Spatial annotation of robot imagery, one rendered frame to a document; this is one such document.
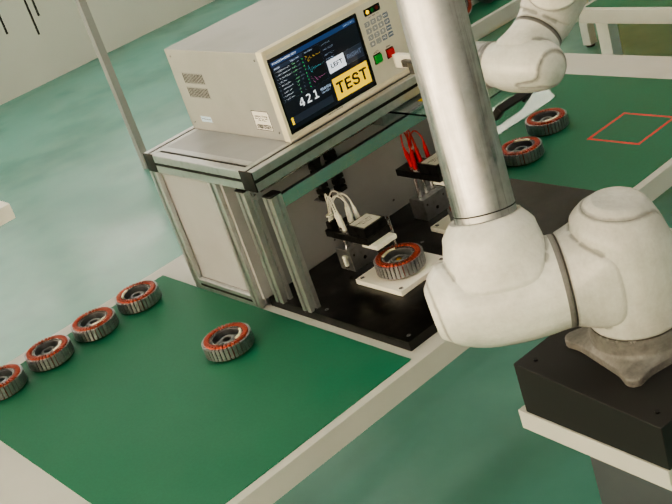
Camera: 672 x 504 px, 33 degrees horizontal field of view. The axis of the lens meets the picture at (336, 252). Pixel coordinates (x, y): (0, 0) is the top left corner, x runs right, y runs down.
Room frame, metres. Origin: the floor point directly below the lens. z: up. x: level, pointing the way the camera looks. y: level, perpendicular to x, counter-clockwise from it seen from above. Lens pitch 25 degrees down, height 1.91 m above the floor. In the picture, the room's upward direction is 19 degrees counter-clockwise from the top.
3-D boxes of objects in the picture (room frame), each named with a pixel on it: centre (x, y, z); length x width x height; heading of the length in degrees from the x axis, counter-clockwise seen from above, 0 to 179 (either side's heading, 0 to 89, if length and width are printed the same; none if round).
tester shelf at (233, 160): (2.57, -0.05, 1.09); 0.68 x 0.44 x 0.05; 123
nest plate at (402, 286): (2.24, -0.12, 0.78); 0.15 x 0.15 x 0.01; 33
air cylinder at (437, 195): (2.49, -0.25, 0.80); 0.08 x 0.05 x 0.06; 123
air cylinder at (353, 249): (2.36, -0.05, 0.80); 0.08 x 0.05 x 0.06; 123
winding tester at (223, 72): (2.58, -0.06, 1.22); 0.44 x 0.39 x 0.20; 123
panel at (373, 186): (2.52, -0.09, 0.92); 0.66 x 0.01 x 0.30; 123
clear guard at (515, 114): (2.41, -0.37, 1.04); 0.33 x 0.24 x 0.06; 33
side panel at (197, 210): (2.46, 0.26, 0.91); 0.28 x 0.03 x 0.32; 33
